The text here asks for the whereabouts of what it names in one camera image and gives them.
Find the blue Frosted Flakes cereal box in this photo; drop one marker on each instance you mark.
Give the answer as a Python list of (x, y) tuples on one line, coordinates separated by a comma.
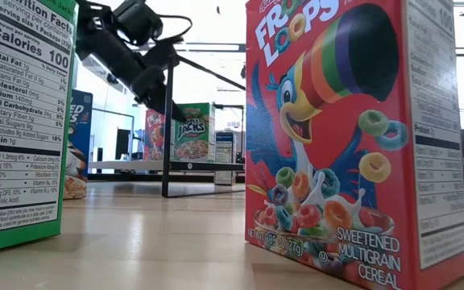
[(224, 153), (79, 121)]

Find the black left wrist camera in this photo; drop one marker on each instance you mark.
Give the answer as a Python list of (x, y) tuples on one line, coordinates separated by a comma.
[(139, 20)]

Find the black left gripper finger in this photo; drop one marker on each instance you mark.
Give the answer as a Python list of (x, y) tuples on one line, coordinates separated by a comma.
[(159, 96)]

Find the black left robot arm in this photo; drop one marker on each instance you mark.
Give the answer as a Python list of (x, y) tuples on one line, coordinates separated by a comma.
[(95, 12)]

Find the red Froot Loops cereal box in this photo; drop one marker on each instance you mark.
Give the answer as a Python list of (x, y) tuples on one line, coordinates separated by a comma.
[(336, 161), (155, 137)]

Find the small black monitor screen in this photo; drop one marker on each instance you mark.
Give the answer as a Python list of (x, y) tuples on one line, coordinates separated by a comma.
[(122, 144)]

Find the green Apple Jacks cereal box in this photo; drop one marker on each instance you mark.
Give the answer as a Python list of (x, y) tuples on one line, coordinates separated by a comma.
[(22, 121), (193, 133)]

